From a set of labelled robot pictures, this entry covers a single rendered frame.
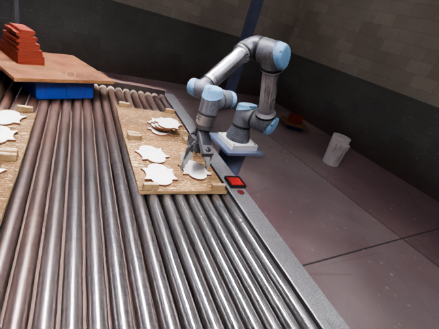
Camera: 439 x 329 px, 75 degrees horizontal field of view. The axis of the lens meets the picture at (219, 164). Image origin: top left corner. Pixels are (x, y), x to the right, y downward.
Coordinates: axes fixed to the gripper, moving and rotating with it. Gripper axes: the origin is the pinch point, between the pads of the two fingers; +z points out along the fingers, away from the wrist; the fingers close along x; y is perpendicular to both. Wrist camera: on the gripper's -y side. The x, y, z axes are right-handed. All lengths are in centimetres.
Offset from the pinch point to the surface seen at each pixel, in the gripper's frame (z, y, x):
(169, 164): 0.4, 4.8, 9.7
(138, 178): 0.6, -6.7, 24.6
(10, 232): 3, -30, 60
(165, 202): 3.0, -18.1, 16.6
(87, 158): 2.1, 9.0, 41.0
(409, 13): -155, 281, -446
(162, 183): -0.3, -11.4, 16.5
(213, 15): -66, 522, -205
